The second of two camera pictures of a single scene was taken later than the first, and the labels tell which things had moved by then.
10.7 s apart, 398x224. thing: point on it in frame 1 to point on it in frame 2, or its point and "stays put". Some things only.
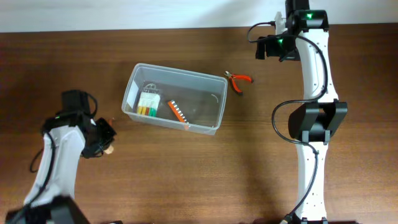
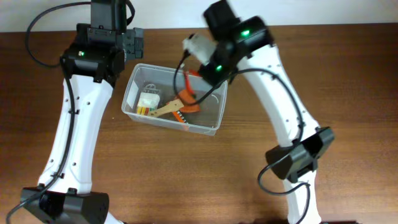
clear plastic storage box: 186,99 stays put
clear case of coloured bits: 149,100 stays put
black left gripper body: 104,134 to 101,35
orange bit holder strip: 176,111 stays put
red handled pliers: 232,77 to 188,79
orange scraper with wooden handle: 110,149 to 186,104
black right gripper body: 261,48 to 189,86
